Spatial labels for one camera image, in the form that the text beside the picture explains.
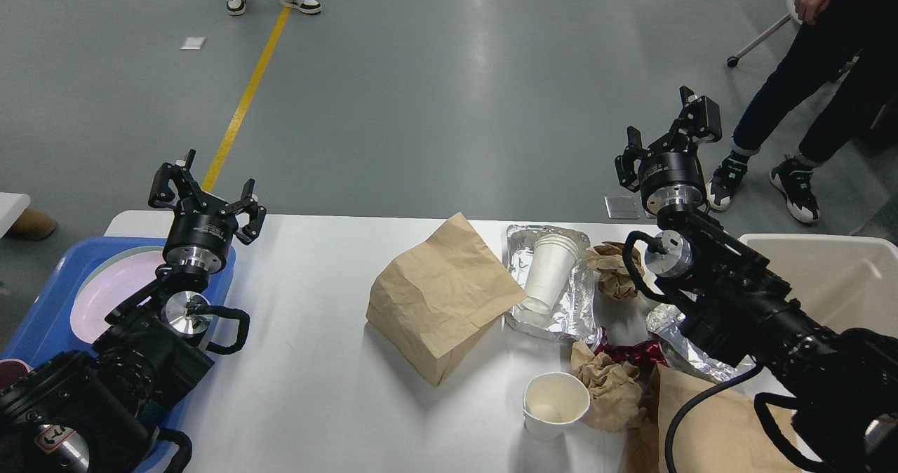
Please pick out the beige plastic bin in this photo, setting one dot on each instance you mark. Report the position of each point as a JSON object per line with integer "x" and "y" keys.
{"x": 841, "y": 281}

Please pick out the white paper cup front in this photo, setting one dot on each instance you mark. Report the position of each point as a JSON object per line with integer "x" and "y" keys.
{"x": 552, "y": 402}

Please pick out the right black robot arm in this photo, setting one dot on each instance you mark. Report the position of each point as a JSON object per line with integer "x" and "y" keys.
{"x": 842, "y": 386}

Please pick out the person in dark clothes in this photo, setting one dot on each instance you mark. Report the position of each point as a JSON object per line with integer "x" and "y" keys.
{"x": 832, "y": 32}

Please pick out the clear plastic wrap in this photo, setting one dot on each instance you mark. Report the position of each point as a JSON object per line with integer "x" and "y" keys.
{"x": 664, "y": 323}

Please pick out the flat brown paper sheet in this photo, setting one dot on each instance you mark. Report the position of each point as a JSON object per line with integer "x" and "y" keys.
{"x": 721, "y": 434}

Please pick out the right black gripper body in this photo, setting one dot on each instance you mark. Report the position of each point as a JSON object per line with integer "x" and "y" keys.
{"x": 671, "y": 178}

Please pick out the person with tan boot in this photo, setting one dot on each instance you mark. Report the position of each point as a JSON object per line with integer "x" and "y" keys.
{"x": 32, "y": 225}

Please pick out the pink mug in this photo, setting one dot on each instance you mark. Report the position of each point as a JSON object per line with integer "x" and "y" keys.
{"x": 11, "y": 370}

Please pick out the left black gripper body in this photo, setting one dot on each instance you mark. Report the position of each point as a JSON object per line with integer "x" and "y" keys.
{"x": 199, "y": 240}

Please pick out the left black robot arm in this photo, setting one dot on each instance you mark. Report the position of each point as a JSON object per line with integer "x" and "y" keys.
{"x": 95, "y": 411}

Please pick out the left metal floor plate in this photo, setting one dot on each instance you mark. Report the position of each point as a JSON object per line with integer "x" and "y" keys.
{"x": 622, "y": 207}

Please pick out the aluminium foil tray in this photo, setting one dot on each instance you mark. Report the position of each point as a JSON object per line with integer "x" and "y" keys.
{"x": 572, "y": 318}

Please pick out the white side table corner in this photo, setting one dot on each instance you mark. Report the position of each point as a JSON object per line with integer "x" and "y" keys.
{"x": 12, "y": 206}

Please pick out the pink plate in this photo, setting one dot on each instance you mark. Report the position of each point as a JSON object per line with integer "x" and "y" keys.
{"x": 87, "y": 319}

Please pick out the brown paper bag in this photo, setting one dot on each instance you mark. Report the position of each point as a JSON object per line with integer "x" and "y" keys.
{"x": 436, "y": 300}

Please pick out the green plate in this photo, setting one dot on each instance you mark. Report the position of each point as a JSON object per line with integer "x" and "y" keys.
{"x": 124, "y": 265}

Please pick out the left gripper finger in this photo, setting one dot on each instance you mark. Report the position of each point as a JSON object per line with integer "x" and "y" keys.
{"x": 173, "y": 188}
{"x": 244, "y": 218}

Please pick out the crumpled brown paper ball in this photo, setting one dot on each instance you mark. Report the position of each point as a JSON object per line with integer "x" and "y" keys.
{"x": 614, "y": 280}

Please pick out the blue plastic tray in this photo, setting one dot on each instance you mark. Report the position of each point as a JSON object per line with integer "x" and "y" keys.
{"x": 46, "y": 329}

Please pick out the red foil wrapper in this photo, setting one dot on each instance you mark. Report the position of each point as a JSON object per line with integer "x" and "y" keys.
{"x": 644, "y": 354}

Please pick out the office chair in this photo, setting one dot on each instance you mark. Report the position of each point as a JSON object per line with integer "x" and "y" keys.
{"x": 791, "y": 15}

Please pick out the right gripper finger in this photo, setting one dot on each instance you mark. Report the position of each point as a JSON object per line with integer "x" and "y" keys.
{"x": 625, "y": 163}
{"x": 698, "y": 123}

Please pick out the crumpled brown paper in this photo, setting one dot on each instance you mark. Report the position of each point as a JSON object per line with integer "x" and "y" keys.
{"x": 614, "y": 392}

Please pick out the stacked white paper cups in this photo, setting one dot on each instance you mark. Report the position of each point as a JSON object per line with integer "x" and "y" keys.
{"x": 554, "y": 258}

